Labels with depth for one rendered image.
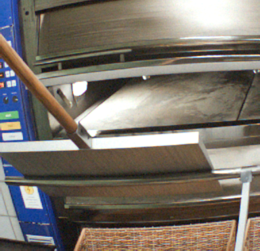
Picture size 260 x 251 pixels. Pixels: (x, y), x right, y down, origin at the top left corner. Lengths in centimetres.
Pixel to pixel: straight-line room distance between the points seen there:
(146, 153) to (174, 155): 7
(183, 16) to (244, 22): 20
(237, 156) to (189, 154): 50
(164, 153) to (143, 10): 57
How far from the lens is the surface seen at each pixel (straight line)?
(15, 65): 127
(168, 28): 197
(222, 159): 207
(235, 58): 180
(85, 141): 157
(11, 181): 188
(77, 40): 206
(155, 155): 160
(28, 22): 214
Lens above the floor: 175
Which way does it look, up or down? 15 degrees down
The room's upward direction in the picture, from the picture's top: 9 degrees counter-clockwise
